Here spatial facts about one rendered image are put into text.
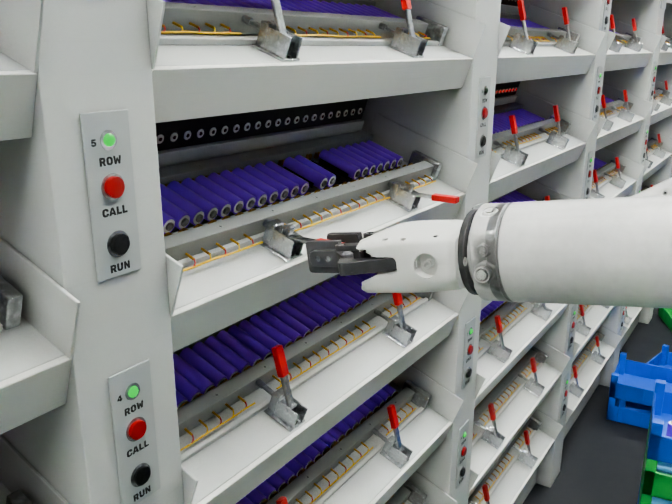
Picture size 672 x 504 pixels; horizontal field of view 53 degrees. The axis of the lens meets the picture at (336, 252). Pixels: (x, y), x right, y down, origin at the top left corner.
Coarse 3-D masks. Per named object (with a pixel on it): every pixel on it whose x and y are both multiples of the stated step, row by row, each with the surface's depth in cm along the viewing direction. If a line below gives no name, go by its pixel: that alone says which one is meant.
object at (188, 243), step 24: (408, 168) 99; (432, 168) 104; (336, 192) 84; (360, 192) 88; (240, 216) 71; (264, 216) 72; (288, 216) 76; (336, 216) 81; (168, 240) 62; (192, 240) 64; (216, 240) 67
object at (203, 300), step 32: (320, 128) 99; (352, 128) 106; (384, 128) 110; (160, 160) 75; (416, 160) 106; (448, 160) 105; (448, 192) 103; (320, 224) 80; (352, 224) 83; (384, 224) 86; (256, 256) 69; (192, 288) 61; (224, 288) 63; (256, 288) 66; (288, 288) 72; (192, 320) 60; (224, 320) 64
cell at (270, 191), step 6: (240, 174) 81; (246, 174) 81; (246, 180) 81; (252, 180) 81; (258, 180) 81; (258, 186) 80; (264, 186) 80; (270, 186) 80; (270, 192) 80; (276, 192) 80; (270, 198) 80; (276, 198) 80
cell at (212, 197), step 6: (186, 180) 75; (192, 180) 76; (186, 186) 75; (192, 186) 75; (198, 186) 75; (198, 192) 74; (204, 192) 74; (210, 192) 74; (204, 198) 74; (210, 198) 74; (216, 198) 74; (222, 198) 74; (216, 204) 73; (222, 204) 73; (228, 204) 74; (222, 210) 73; (228, 210) 74; (222, 216) 74
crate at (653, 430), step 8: (656, 384) 145; (664, 384) 145; (656, 392) 146; (664, 392) 145; (656, 400) 146; (664, 400) 147; (656, 408) 147; (664, 408) 148; (656, 416) 147; (664, 416) 147; (656, 424) 130; (664, 424) 143; (656, 432) 130; (664, 432) 140; (648, 440) 137; (656, 440) 130; (664, 440) 130; (648, 448) 132; (656, 448) 131; (664, 448) 130; (648, 456) 132; (656, 456) 131; (664, 456) 131
